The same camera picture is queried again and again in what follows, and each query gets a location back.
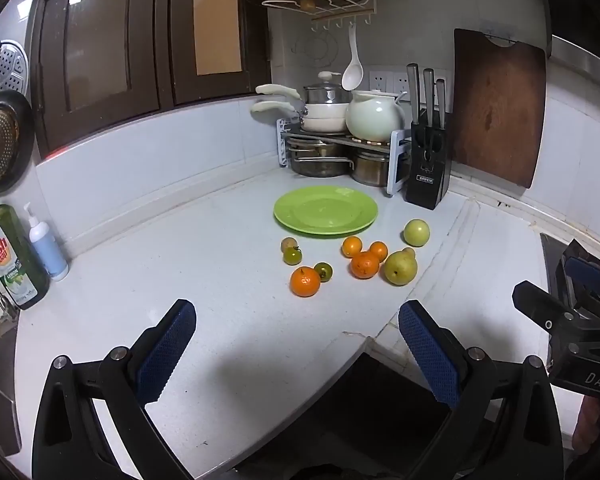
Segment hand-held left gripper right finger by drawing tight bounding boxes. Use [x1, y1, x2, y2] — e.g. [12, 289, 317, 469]
[398, 300, 565, 480]

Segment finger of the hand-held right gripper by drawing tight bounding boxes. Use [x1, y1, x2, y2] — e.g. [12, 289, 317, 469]
[511, 280, 588, 333]
[554, 239, 600, 318]

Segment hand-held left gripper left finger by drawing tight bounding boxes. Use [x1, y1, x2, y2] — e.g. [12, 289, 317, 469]
[31, 299, 197, 480]

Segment yellow-green pear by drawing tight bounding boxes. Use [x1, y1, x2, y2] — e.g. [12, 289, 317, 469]
[384, 247, 419, 286]

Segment round yellow-green fruit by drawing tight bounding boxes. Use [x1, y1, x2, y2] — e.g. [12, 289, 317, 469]
[404, 219, 431, 248]

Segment green plate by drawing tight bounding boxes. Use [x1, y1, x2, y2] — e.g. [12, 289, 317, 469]
[273, 186, 379, 239]

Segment person's right forearm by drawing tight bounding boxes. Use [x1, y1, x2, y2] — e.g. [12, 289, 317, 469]
[572, 395, 600, 467]

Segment black gas stove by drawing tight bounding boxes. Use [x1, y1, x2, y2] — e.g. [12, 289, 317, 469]
[540, 232, 581, 286]

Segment white pump bottle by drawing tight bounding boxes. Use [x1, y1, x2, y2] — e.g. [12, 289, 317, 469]
[22, 202, 70, 282]

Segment black knife block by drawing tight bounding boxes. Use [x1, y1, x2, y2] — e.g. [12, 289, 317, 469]
[405, 121, 452, 211]

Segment green dish soap bottle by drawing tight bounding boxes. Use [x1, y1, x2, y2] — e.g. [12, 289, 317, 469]
[0, 176, 51, 311]

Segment grey corner shelf rack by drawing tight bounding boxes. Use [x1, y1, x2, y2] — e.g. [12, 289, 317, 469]
[276, 117, 413, 197]

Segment black kitchen scissors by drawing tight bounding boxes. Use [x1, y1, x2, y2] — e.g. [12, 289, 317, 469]
[420, 130, 446, 167]

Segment brown wooden cutting board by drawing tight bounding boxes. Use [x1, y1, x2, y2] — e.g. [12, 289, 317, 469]
[450, 28, 547, 190]

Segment tall steel pot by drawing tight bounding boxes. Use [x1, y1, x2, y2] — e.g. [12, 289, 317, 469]
[351, 149, 406, 187]

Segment wide steel pot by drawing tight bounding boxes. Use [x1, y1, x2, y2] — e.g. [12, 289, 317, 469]
[287, 141, 356, 178]

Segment steel range hood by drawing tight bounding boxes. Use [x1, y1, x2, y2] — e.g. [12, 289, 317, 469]
[535, 0, 600, 83]

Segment white ceramic pot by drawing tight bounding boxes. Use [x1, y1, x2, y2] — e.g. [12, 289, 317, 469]
[345, 89, 409, 143]

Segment white saucepan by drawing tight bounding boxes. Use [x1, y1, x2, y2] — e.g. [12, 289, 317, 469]
[255, 83, 351, 120]
[251, 101, 348, 133]

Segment black frying pan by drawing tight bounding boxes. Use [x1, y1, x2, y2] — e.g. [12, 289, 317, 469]
[0, 42, 35, 195]

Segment steel pot with lid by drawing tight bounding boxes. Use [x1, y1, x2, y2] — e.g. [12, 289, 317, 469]
[303, 71, 351, 106]

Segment white ladle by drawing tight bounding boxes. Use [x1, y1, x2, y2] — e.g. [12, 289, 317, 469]
[341, 22, 365, 92]

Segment perforated steel steamer plate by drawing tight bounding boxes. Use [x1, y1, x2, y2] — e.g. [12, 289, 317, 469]
[0, 40, 30, 111]

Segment steel handle knife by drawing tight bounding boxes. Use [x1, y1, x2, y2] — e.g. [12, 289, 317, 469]
[423, 68, 437, 127]
[406, 63, 422, 126]
[435, 78, 448, 128]

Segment brown wall cabinet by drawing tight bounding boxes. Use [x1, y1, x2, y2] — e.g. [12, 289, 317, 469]
[27, 0, 272, 161]

